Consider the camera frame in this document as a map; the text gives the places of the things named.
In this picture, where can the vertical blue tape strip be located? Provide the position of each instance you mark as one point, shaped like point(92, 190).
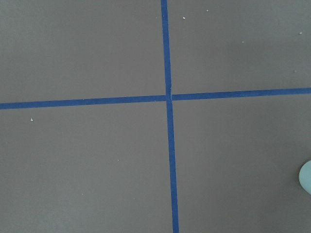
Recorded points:
point(169, 110)

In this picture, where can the light green plastic cup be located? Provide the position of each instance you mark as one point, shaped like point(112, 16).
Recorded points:
point(305, 177)

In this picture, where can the long horizontal blue tape strip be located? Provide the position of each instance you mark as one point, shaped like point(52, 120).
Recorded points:
point(155, 98)

